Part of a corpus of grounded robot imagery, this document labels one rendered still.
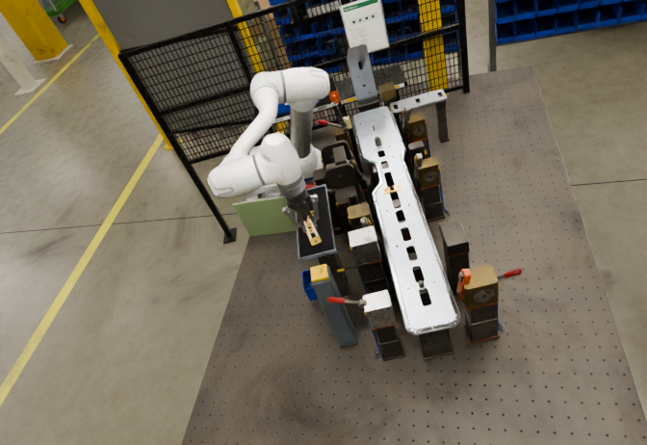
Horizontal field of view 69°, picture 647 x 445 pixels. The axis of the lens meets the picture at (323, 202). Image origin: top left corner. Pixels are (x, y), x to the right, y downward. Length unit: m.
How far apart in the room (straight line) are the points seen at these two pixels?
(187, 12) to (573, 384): 3.61
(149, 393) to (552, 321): 2.29
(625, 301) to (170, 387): 2.60
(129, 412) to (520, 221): 2.43
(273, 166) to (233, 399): 1.04
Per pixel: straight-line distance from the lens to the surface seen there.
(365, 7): 2.74
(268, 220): 2.44
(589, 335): 2.01
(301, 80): 1.93
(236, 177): 1.45
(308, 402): 1.95
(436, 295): 1.71
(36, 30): 9.21
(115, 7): 4.47
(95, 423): 3.35
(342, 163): 2.01
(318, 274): 1.65
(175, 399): 3.10
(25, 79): 8.52
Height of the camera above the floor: 2.42
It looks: 42 degrees down
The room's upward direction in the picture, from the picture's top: 20 degrees counter-clockwise
